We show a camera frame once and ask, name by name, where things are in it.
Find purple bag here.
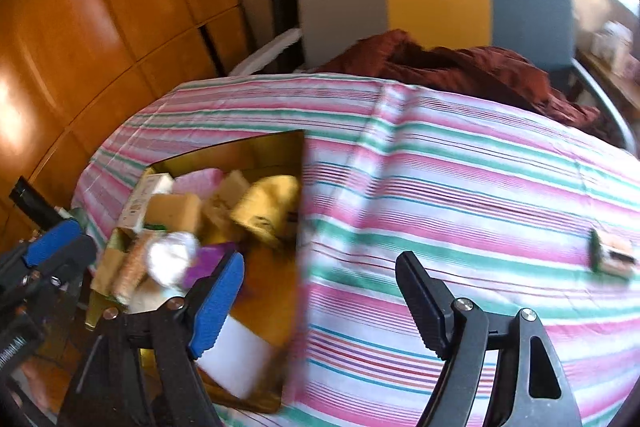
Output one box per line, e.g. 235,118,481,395
180,243,236,289

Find yellow plush toy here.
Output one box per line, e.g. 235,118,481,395
230,174,300,248

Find gold cardboard tray box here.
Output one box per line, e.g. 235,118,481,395
91,130,305,414

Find pink tissue pack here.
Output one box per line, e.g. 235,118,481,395
171,168,224,200

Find white plaster head figurine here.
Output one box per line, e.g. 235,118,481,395
145,232,200,287

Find maroon crumpled blanket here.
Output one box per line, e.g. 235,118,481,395
317,29,600,132

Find person left hand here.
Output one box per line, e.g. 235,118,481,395
21,357,68,414

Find wooden desk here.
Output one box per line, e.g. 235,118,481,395
577,50,639,119

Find green olive carton box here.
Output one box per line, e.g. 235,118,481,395
91,228,132,297

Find white foam block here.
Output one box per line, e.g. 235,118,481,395
196,315,277,400

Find white boxes on desk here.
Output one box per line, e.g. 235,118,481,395
590,20,639,78

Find striped pink green bedsheet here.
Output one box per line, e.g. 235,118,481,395
73,75,639,426

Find orange wooden wardrobe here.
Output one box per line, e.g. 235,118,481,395
0,0,252,253

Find green cracker packet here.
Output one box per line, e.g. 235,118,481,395
589,229,639,281
111,229,163,306

